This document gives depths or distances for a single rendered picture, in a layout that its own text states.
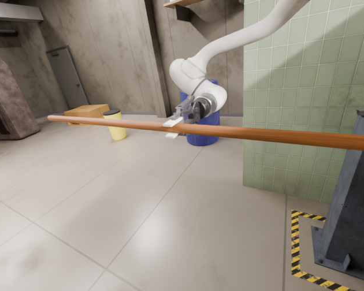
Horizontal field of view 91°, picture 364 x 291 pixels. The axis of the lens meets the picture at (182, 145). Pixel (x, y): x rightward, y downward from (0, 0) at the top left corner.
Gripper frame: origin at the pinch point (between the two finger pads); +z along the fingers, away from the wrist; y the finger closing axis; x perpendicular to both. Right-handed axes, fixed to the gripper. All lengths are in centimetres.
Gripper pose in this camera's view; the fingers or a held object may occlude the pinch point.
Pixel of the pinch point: (174, 127)
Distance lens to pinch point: 56.2
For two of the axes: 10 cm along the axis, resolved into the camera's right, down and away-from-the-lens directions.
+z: -5.0, 4.6, -7.4
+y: 1.5, 8.8, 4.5
